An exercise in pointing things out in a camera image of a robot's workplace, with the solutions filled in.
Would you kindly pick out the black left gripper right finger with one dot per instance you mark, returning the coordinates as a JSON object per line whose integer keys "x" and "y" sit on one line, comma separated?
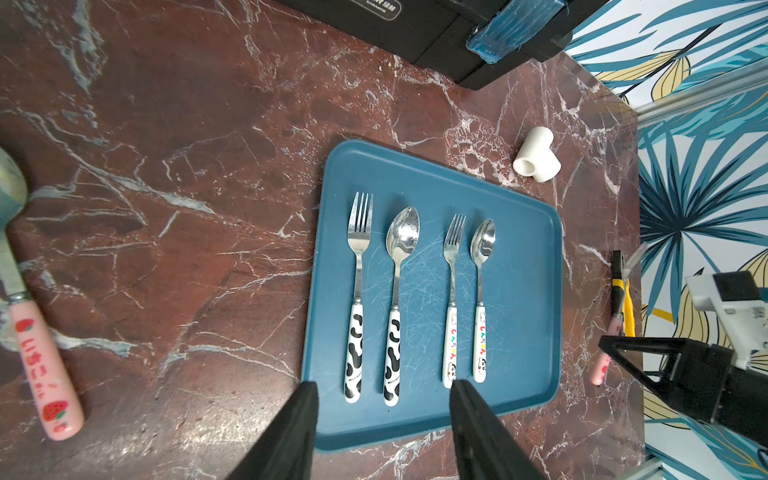
{"x": 484, "y": 448}

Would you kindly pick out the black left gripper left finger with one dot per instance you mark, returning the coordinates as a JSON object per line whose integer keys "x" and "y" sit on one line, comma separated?
{"x": 285, "y": 449}

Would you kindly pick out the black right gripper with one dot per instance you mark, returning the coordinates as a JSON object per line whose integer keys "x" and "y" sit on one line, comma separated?
{"x": 702, "y": 381}

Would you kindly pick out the white cartoon handle spoon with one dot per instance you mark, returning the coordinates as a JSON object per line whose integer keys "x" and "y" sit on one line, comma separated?
{"x": 480, "y": 249}

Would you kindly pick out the white cartoon handle fork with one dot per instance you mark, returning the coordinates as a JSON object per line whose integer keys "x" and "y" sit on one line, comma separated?
{"x": 450, "y": 253}

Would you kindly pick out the pink strawberry handle spoon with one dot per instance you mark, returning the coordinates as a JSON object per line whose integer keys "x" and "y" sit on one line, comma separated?
{"x": 55, "y": 398}

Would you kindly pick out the cow pattern handle spoon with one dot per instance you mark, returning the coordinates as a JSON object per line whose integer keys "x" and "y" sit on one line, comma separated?
{"x": 401, "y": 241}

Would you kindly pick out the cow pattern handle fork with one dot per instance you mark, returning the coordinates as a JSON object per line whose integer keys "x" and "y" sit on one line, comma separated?
{"x": 358, "y": 238}

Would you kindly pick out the teal rectangular tray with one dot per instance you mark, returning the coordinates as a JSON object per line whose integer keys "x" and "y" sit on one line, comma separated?
{"x": 523, "y": 296}

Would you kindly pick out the white PVC pipe fitting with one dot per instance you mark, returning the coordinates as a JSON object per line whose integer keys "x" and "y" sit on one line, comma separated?
{"x": 535, "y": 158}

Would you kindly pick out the black plastic toolbox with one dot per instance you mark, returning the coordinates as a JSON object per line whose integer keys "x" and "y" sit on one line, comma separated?
{"x": 471, "y": 42}

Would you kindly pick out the yellow handled pliers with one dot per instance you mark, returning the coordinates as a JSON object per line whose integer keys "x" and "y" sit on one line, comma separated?
{"x": 622, "y": 320}

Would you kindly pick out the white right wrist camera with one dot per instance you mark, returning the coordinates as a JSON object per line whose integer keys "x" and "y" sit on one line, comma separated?
{"x": 739, "y": 306}

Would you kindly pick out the right aluminium corner post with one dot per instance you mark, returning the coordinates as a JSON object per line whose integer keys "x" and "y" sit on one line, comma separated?
{"x": 727, "y": 85}

